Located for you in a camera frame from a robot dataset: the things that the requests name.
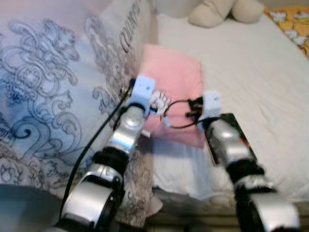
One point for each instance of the pink pillow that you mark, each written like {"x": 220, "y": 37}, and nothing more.
{"x": 174, "y": 72}

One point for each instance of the picture cover book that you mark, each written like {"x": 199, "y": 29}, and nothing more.
{"x": 240, "y": 126}

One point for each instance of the yellow egg print blanket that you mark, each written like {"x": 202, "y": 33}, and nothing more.
{"x": 289, "y": 24}

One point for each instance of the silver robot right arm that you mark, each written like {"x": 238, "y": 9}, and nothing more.
{"x": 231, "y": 145}

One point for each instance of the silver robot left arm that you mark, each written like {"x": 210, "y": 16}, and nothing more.
{"x": 96, "y": 198}

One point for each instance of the white quilted mattress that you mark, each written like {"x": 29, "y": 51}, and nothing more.
{"x": 256, "y": 96}

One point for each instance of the beige plush toy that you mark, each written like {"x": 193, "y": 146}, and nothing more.
{"x": 222, "y": 12}

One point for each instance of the grey bed base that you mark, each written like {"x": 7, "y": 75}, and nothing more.
{"x": 203, "y": 215}

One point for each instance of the floral text print fabric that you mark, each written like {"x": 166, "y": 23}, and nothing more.
{"x": 48, "y": 96}

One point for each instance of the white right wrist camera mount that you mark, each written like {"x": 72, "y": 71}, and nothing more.
{"x": 211, "y": 104}

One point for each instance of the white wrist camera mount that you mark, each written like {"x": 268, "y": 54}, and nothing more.
{"x": 211, "y": 104}
{"x": 142, "y": 92}

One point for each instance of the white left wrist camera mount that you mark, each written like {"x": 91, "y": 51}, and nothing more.
{"x": 142, "y": 92}

